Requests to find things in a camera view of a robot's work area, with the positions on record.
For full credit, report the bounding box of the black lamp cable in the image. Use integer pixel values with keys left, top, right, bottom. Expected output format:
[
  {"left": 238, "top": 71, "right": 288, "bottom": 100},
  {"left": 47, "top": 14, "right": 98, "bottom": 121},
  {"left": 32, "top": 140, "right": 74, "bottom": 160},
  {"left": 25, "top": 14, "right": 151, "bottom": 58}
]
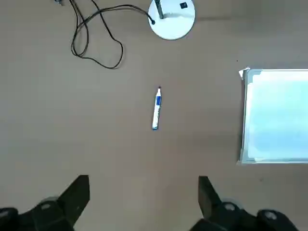
[{"left": 54, "top": 0, "right": 156, "bottom": 70}]

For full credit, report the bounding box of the white desk lamp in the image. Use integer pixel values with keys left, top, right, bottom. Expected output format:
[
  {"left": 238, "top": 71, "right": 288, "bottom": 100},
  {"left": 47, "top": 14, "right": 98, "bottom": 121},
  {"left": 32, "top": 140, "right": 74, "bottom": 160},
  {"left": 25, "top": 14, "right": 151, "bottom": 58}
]
[{"left": 147, "top": 0, "right": 196, "bottom": 41}]

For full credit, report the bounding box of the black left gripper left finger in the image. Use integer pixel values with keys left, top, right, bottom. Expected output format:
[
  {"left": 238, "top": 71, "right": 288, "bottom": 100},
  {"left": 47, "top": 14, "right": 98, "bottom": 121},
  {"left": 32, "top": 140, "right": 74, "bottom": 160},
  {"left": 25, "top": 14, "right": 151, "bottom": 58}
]
[{"left": 0, "top": 175, "right": 90, "bottom": 231}]

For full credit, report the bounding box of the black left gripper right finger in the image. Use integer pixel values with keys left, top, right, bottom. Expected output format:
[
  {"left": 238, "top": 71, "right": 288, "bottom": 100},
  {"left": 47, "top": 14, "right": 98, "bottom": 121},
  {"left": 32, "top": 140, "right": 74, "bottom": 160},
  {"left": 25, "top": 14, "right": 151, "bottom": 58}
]
[{"left": 190, "top": 176, "right": 300, "bottom": 231}]

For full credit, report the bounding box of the blue white whiteboard marker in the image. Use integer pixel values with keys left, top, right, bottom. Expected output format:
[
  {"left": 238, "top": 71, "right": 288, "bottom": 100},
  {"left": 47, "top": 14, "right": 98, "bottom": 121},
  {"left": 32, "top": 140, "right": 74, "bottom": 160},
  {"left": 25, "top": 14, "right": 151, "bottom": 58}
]
[{"left": 151, "top": 86, "right": 163, "bottom": 131}]

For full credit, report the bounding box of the silver framed whiteboard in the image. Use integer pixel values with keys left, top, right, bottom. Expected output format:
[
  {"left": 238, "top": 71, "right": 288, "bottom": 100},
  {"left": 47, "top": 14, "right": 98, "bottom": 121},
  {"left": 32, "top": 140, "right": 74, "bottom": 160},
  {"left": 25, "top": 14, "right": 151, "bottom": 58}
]
[{"left": 236, "top": 67, "right": 308, "bottom": 166}]

